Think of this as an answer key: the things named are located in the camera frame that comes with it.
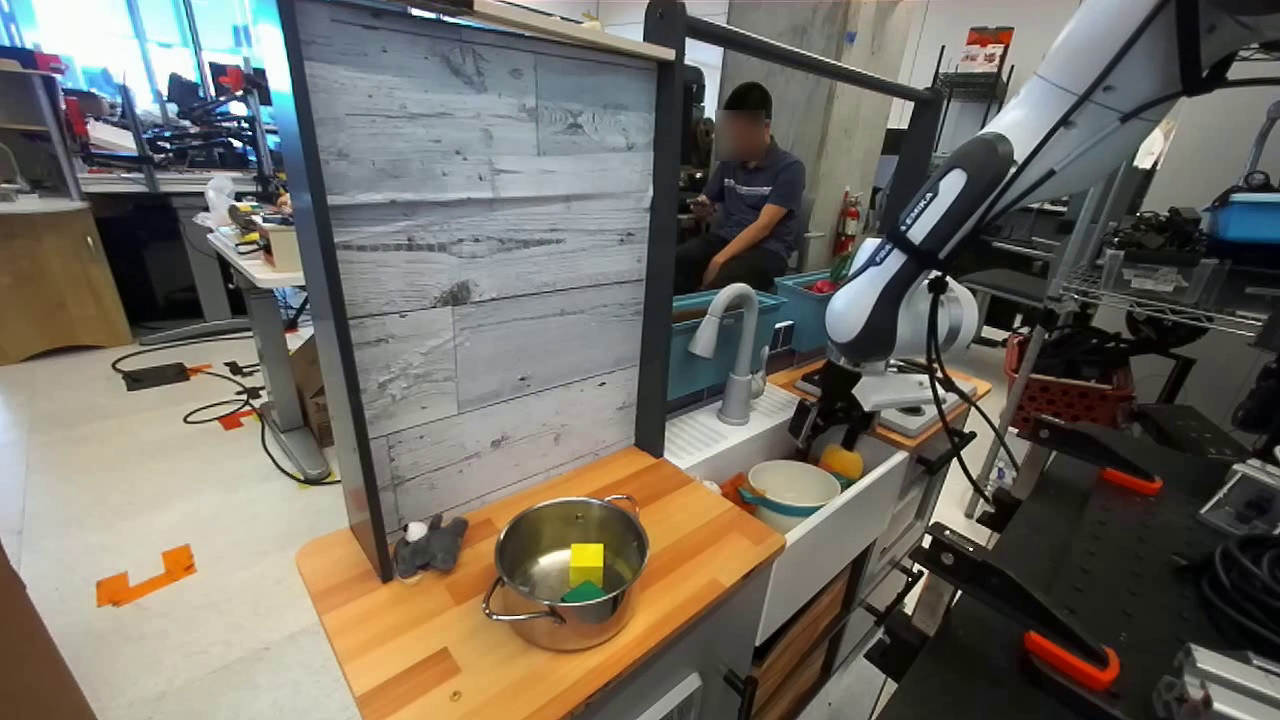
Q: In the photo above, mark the grey wood plank panel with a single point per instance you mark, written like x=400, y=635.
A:
x=482, y=240

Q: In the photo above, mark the silver pot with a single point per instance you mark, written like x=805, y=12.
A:
x=535, y=604

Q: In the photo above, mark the black metal frame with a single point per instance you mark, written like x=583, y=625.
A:
x=656, y=267

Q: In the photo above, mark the blue plastic bin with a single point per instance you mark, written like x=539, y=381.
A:
x=1246, y=217

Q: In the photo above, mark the red crate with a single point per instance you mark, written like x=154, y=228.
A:
x=1060, y=402

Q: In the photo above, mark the grey plush toy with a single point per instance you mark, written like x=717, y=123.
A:
x=431, y=547

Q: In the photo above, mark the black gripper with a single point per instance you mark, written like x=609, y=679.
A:
x=834, y=387

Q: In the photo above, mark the yellow lemon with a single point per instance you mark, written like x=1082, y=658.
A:
x=842, y=465

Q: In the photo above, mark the white side desk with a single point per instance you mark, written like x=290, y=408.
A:
x=274, y=305

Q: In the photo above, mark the black power adapter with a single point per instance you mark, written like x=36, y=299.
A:
x=156, y=373

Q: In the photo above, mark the grey toy faucet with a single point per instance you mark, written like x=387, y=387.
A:
x=739, y=363

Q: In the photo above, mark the seated person dark shirt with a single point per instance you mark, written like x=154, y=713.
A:
x=754, y=203

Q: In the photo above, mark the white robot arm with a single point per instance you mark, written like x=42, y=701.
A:
x=935, y=215

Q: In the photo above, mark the white teal bowl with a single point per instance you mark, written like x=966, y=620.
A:
x=790, y=491

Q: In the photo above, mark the red fire extinguisher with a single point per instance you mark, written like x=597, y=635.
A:
x=849, y=228

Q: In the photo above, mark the yellow cube block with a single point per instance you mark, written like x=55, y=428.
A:
x=586, y=561

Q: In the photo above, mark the green cube block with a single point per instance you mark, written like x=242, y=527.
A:
x=583, y=594

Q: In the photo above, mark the grey toy stove top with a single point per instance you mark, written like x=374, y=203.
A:
x=896, y=392

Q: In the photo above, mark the white sink basin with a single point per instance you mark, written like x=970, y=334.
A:
x=824, y=547

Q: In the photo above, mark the wooden cabinet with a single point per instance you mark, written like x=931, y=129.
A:
x=60, y=282

